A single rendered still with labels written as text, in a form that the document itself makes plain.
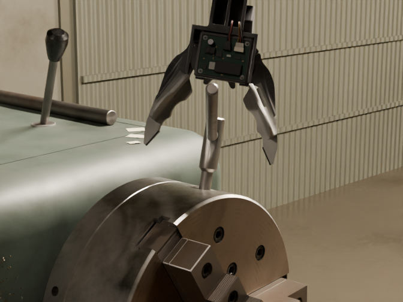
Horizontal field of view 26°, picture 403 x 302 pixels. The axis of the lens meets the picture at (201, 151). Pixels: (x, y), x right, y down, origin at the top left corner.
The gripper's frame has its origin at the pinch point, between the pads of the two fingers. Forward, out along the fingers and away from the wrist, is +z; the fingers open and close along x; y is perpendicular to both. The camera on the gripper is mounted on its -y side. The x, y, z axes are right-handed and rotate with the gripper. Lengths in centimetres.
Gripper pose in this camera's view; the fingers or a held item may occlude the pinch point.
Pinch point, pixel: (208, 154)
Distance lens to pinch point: 99.7
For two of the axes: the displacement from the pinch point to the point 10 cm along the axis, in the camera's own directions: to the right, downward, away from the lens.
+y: -0.6, 0.4, -10.0
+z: -1.5, 9.9, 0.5
